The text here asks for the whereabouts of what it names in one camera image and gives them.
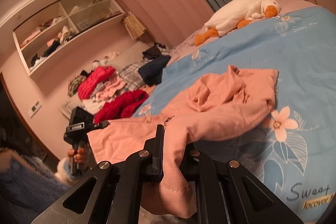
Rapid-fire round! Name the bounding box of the pink bed sheet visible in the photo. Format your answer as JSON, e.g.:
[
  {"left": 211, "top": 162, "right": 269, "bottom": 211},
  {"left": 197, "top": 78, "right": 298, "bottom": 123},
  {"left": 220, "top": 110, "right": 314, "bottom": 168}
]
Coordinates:
[{"left": 168, "top": 0, "right": 317, "bottom": 65}]

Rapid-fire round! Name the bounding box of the white goose plush toy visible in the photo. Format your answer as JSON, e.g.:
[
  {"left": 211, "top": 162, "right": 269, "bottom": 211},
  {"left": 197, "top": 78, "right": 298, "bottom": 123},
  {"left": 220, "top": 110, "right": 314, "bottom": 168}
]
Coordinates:
[{"left": 204, "top": 0, "right": 281, "bottom": 37}]

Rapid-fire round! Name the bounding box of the light pink clothes pile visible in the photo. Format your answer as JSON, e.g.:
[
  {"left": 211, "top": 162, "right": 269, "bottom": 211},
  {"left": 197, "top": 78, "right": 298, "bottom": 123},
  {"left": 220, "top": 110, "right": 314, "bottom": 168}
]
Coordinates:
[{"left": 90, "top": 74, "right": 126, "bottom": 102}]

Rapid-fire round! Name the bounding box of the red puffer jacket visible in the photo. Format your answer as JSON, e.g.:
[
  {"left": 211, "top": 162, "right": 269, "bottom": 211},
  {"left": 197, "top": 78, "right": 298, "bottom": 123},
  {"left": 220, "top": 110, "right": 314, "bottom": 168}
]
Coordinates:
[{"left": 77, "top": 66, "right": 116, "bottom": 100}]

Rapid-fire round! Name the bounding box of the blue floral duvet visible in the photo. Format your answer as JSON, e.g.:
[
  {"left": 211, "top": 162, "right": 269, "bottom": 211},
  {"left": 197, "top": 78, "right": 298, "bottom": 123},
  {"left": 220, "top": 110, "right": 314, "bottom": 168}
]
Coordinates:
[{"left": 135, "top": 6, "right": 335, "bottom": 223}]

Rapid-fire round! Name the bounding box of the white wall shelf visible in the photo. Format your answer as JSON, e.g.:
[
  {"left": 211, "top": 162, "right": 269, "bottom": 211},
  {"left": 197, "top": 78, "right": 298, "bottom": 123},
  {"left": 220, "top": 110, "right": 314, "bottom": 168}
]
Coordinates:
[{"left": 13, "top": 0, "right": 125, "bottom": 80}]

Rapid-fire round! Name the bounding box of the pink hooded jacket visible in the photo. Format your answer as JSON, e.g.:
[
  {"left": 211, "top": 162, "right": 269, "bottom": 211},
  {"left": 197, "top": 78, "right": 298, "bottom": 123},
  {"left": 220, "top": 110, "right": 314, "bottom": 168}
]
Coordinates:
[{"left": 88, "top": 65, "right": 278, "bottom": 218}]

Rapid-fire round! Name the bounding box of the navy folded garment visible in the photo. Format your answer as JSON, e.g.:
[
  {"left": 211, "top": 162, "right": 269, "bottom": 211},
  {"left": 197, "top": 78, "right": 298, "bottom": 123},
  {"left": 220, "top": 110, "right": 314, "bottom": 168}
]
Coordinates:
[{"left": 138, "top": 55, "right": 171, "bottom": 86}]

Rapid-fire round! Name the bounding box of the person's left hand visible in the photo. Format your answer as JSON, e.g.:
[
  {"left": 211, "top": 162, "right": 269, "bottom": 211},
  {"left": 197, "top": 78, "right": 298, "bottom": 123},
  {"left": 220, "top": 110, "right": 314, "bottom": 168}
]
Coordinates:
[{"left": 67, "top": 147, "right": 89, "bottom": 165}]

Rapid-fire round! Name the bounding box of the plaid grey shirt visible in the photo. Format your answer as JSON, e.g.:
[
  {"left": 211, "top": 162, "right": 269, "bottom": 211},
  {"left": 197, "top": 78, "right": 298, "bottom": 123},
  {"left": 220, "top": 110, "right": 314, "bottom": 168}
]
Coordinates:
[{"left": 119, "top": 61, "right": 148, "bottom": 92}]

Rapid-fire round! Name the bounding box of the red knit garment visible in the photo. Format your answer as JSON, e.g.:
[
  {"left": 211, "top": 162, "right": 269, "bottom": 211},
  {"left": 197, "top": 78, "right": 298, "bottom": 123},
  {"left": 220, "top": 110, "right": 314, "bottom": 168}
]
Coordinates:
[{"left": 94, "top": 90, "right": 149, "bottom": 123}]

